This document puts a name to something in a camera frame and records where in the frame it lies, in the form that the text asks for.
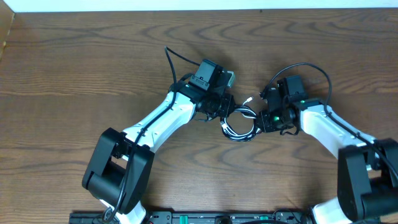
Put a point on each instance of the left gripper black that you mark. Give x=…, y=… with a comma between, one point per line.
x=226, y=106

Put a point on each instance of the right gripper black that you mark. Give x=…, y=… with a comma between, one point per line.
x=264, y=121

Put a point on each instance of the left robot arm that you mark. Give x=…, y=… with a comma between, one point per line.
x=119, y=169

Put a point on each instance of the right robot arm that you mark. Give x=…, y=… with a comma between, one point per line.
x=367, y=166

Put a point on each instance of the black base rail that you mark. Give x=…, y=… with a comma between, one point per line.
x=280, y=216

